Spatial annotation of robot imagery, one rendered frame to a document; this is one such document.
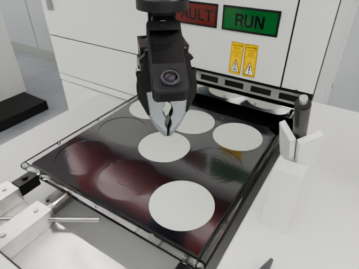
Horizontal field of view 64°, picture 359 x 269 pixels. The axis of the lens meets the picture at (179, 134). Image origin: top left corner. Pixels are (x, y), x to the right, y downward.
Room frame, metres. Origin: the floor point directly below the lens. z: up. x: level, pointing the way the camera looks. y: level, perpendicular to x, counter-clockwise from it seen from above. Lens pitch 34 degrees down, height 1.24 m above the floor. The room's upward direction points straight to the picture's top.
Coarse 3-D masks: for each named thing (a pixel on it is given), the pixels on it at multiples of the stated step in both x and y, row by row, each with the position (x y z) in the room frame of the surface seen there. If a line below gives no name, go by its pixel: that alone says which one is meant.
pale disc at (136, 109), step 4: (132, 104) 0.62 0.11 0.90; (136, 104) 0.62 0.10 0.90; (140, 104) 0.62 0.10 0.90; (168, 104) 0.63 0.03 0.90; (132, 108) 0.60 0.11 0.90; (136, 108) 0.60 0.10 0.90; (140, 108) 0.60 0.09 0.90; (164, 108) 0.60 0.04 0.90; (168, 108) 0.60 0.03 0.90; (132, 112) 0.58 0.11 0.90; (136, 112) 0.58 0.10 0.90; (140, 112) 0.58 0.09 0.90; (144, 112) 0.58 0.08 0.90; (164, 112) 0.59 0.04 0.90; (168, 112) 0.59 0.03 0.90; (136, 116) 0.57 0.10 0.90; (140, 116) 0.57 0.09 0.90; (144, 116) 0.57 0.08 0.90; (148, 116) 0.57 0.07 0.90
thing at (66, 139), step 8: (136, 96) 0.66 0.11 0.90; (120, 104) 0.62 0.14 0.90; (112, 112) 0.59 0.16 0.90; (96, 120) 0.55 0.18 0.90; (80, 128) 0.51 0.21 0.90; (88, 128) 0.52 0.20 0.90; (72, 136) 0.49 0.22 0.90; (56, 144) 0.46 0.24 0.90; (40, 152) 0.43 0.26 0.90; (48, 152) 0.44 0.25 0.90; (32, 160) 0.41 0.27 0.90
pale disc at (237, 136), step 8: (216, 128) 0.52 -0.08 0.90; (224, 128) 0.52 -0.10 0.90; (232, 128) 0.52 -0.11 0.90; (240, 128) 0.52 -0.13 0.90; (248, 128) 0.52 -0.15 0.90; (216, 136) 0.49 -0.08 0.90; (224, 136) 0.49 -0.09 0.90; (232, 136) 0.49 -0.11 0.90; (240, 136) 0.49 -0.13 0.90; (248, 136) 0.49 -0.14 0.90; (256, 136) 0.49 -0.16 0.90; (224, 144) 0.46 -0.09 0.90; (232, 144) 0.46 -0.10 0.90; (240, 144) 0.46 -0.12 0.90; (248, 144) 0.46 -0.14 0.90; (256, 144) 0.46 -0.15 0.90
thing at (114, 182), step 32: (96, 128) 0.52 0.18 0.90; (128, 128) 0.52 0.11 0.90; (256, 128) 0.52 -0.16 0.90; (64, 160) 0.41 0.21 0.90; (96, 160) 0.41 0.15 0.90; (128, 160) 0.41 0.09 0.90; (192, 160) 0.41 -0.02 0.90; (224, 160) 0.41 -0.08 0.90; (256, 160) 0.41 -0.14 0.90; (96, 192) 0.33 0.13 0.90; (128, 192) 0.33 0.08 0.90; (224, 192) 0.33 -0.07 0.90
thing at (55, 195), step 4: (56, 192) 0.38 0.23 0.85; (60, 192) 0.38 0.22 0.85; (48, 196) 0.37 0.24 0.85; (52, 196) 0.37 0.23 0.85; (56, 196) 0.37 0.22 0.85; (44, 200) 0.36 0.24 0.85; (48, 200) 0.36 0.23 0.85; (52, 200) 0.36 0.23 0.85; (68, 200) 0.38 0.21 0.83; (72, 200) 0.39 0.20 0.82; (60, 204) 0.37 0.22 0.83; (64, 204) 0.37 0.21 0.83; (56, 208) 0.36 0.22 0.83; (60, 208) 0.36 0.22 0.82; (56, 212) 0.36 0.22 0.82
